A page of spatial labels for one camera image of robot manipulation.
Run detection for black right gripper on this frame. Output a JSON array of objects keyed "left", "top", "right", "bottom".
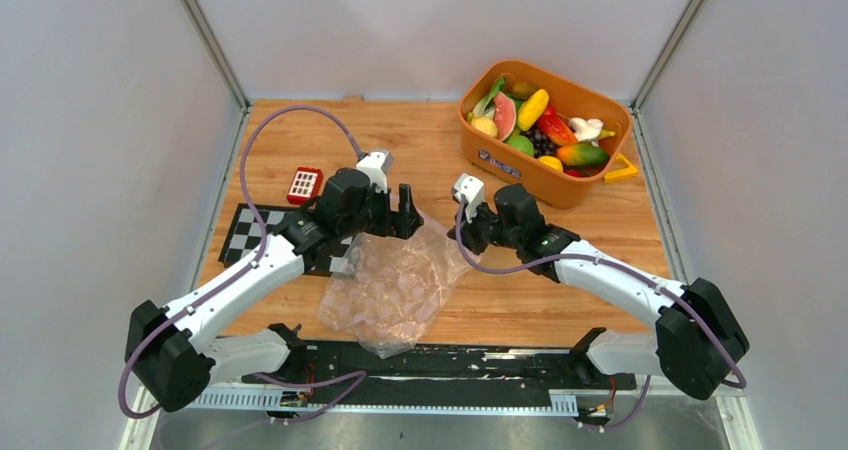
[{"left": 448, "top": 197, "right": 522, "bottom": 257}]

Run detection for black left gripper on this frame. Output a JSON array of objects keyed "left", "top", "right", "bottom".
[{"left": 340, "top": 182, "right": 424, "bottom": 240}]

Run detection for clear zip top bag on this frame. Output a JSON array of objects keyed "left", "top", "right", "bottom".
[{"left": 317, "top": 213, "right": 471, "bottom": 359}]

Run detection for orange plastic basket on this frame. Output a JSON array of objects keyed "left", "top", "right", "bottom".
[{"left": 457, "top": 60, "right": 633, "bottom": 209}]

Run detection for green toy lettuce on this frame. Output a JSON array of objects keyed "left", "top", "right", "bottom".
[{"left": 466, "top": 76, "right": 506, "bottom": 123}]

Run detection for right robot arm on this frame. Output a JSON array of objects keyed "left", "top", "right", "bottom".
[{"left": 448, "top": 174, "right": 750, "bottom": 400}]

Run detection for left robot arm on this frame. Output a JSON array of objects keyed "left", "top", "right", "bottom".
[{"left": 119, "top": 168, "right": 423, "bottom": 412}]

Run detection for yellow toy lemon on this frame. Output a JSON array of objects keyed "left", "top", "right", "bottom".
[{"left": 536, "top": 155, "right": 564, "bottom": 173}]

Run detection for dark toy grapes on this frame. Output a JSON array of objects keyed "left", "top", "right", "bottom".
[{"left": 525, "top": 127, "right": 559, "bottom": 158}]

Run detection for toy mango green orange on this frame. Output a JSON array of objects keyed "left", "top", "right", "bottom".
[{"left": 556, "top": 143, "right": 610, "bottom": 167}]

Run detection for red toy window block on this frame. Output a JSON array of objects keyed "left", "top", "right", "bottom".
[{"left": 286, "top": 166, "right": 323, "bottom": 205}]

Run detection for red toy pepper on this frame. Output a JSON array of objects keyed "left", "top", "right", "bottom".
[{"left": 535, "top": 104, "right": 578, "bottom": 147}]

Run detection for toy watermelon slice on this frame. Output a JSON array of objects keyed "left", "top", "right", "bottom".
[{"left": 493, "top": 92, "right": 517, "bottom": 142}]

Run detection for yellow toy corn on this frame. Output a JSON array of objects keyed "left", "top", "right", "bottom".
[{"left": 516, "top": 89, "right": 549, "bottom": 131}]

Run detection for white toy garlic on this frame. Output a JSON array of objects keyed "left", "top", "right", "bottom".
[{"left": 568, "top": 117, "right": 604, "bottom": 142}]

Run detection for yellow triangular toy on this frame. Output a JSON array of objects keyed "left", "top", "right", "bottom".
[{"left": 603, "top": 154, "right": 640, "bottom": 184}]

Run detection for brown toy potato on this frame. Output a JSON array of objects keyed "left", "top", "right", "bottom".
[{"left": 509, "top": 81, "right": 539, "bottom": 101}]

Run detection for black white checkerboard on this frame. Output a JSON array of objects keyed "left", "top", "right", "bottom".
[{"left": 218, "top": 203, "right": 355, "bottom": 278}]

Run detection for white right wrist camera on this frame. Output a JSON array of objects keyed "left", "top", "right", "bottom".
[{"left": 451, "top": 173, "right": 484, "bottom": 222}]

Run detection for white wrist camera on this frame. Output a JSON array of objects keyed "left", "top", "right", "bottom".
[
  {"left": 451, "top": 173, "right": 484, "bottom": 222},
  {"left": 356, "top": 150, "right": 394, "bottom": 194}
]

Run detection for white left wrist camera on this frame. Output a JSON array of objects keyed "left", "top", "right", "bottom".
[{"left": 356, "top": 150, "right": 394, "bottom": 194}]

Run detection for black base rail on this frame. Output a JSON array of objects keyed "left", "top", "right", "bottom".
[{"left": 269, "top": 323, "right": 637, "bottom": 409}]

